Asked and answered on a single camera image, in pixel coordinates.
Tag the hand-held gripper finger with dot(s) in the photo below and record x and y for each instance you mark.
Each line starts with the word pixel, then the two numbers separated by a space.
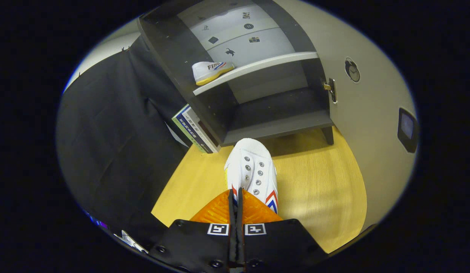
pixel 232 227
pixel 240 227

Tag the white shoe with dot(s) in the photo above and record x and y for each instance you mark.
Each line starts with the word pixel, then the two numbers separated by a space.
pixel 250 163
pixel 206 72

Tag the dark grey shoe cabinet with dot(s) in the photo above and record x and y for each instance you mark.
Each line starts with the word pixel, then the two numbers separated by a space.
pixel 182 57

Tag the beige shoe cabinet door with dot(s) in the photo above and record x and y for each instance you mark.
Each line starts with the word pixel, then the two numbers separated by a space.
pixel 371 94

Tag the blue book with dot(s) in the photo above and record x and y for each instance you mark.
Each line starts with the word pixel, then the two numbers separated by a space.
pixel 193 130

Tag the white book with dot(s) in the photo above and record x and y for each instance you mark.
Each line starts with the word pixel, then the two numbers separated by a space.
pixel 200 125

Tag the black backdrop cloth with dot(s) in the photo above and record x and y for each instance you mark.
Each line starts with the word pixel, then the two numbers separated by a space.
pixel 117 132

